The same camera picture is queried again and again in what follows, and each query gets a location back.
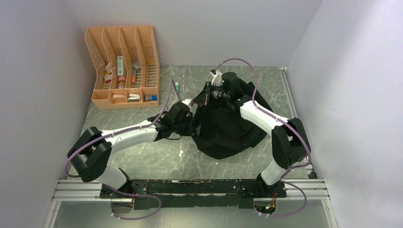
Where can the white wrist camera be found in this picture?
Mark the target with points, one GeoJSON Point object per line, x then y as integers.
{"type": "Point", "coordinates": [217, 77]}
{"type": "Point", "coordinates": [188, 102]}

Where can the orange marker in organizer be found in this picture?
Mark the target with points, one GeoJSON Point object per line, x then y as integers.
{"type": "Point", "coordinates": [134, 73]}

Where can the aluminium side rail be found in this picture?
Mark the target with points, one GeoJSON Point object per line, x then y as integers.
{"type": "Point", "coordinates": [309, 168]}

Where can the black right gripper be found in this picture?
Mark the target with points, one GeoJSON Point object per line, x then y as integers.
{"type": "Point", "coordinates": [204, 98]}

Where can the peach plastic desk organizer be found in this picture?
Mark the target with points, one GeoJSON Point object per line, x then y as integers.
{"type": "Point", "coordinates": [137, 44]}

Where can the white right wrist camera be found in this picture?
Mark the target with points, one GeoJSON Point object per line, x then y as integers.
{"type": "Point", "coordinates": [217, 77]}

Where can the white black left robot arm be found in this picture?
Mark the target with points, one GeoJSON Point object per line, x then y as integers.
{"type": "Point", "coordinates": [90, 154]}

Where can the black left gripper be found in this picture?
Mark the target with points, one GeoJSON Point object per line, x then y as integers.
{"type": "Point", "coordinates": [191, 128]}

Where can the white stapler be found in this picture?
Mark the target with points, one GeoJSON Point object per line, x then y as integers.
{"type": "Point", "coordinates": [134, 98]}

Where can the black student backpack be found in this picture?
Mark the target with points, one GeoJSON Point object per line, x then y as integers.
{"type": "Point", "coordinates": [222, 133]}

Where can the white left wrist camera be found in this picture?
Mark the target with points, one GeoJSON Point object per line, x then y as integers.
{"type": "Point", "coordinates": [188, 102]}

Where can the tall white pink box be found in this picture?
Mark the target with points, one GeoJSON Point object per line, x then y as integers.
{"type": "Point", "coordinates": [120, 66]}

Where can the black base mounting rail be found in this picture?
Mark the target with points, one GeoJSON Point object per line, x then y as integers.
{"type": "Point", "coordinates": [201, 193]}

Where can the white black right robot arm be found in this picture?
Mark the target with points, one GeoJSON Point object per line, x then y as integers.
{"type": "Point", "coordinates": [288, 138]}

